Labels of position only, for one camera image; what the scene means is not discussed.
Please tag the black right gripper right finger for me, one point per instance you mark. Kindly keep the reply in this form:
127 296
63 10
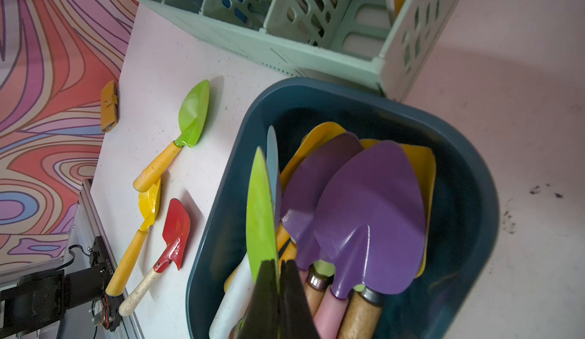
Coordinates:
295 318

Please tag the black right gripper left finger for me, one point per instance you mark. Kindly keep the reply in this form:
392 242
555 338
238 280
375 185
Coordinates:
261 320

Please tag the light blue shovel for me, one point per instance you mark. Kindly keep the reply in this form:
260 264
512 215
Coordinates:
235 302

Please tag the light green shovel wooden handle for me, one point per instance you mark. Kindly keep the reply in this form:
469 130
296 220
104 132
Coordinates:
327 290

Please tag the yellow shovel wooden handle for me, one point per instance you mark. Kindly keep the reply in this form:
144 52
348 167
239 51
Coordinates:
420 179

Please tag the yellow square shovel yellow handle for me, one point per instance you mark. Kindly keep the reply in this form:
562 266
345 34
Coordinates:
314 139

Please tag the purple shovel pink handle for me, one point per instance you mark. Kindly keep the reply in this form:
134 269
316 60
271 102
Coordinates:
329 215
304 191

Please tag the red shovel wooden handle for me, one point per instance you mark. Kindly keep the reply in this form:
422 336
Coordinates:
175 233

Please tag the dark teal storage box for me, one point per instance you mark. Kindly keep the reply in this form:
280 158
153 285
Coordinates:
465 213

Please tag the yellow shovel blue handle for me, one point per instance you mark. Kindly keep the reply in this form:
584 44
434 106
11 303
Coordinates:
149 204

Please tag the green shovel yellow handle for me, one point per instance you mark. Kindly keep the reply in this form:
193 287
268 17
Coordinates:
192 117

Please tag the yellow sticky note block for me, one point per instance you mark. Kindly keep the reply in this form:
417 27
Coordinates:
109 107

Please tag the mint green file organizer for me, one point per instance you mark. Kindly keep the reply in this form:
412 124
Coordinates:
355 41

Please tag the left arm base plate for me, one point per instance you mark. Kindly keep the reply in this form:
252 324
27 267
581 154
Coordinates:
43 298

